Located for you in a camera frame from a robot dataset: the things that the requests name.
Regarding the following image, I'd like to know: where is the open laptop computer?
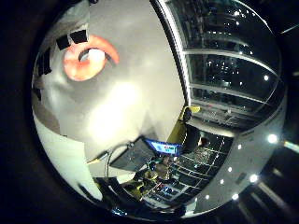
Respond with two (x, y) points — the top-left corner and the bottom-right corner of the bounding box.
(109, 137), (183, 173)

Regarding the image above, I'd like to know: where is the orange plush donut toy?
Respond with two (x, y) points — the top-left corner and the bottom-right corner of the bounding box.
(63, 35), (121, 82)

